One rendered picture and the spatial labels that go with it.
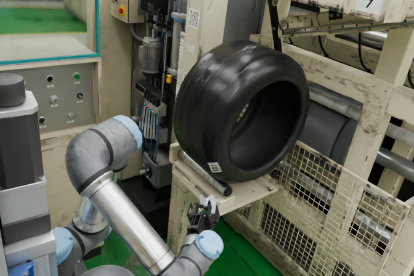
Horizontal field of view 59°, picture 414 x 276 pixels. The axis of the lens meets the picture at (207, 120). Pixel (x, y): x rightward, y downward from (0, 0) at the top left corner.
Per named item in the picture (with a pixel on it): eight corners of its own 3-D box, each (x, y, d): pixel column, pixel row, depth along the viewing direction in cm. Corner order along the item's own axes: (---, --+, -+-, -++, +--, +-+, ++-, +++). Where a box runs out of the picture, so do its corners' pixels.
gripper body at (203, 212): (212, 200, 118) (203, 229, 108) (218, 219, 122) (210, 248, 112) (190, 201, 121) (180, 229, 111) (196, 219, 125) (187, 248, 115)
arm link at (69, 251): (26, 275, 114) (21, 243, 108) (60, 248, 125) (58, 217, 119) (52, 294, 109) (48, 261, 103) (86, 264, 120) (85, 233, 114)
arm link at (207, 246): (210, 270, 88) (191, 289, 95) (230, 242, 97) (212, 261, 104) (186, 247, 90) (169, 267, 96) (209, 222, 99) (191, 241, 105)
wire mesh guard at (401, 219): (230, 212, 230) (249, 113, 199) (233, 211, 231) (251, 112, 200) (355, 326, 168) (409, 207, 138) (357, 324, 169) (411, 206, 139)
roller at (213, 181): (185, 146, 173) (186, 153, 176) (177, 151, 171) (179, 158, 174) (232, 186, 149) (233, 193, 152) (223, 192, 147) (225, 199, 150)
